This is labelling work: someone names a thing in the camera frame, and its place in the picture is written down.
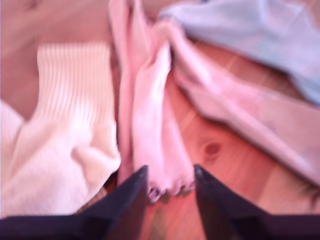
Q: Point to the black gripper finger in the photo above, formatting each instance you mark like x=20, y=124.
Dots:
x=125, y=200
x=215, y=200

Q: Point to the pink frilly-cuff sock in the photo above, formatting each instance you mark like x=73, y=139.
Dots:
x=237, y=112
x=150, y=125

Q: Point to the beige sock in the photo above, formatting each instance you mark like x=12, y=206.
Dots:
x=75, y=100
x=10, y=117

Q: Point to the light blue ribbed sock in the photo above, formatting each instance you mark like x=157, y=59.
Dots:
x=237, y=25
x=311, y=93

